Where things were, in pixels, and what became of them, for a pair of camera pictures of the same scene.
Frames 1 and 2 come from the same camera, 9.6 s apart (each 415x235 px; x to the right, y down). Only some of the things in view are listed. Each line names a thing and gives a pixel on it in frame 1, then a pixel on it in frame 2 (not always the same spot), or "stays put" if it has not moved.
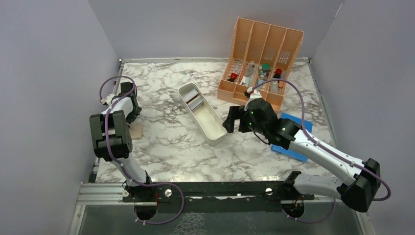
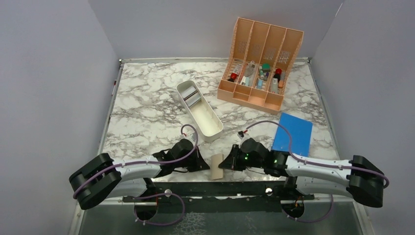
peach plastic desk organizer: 260,51 stays put
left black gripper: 129,119 -> 199,163
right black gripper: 236,112 -> 231,161
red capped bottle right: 278,71 stays put
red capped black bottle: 234,76 stays put
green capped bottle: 266,67 stays put
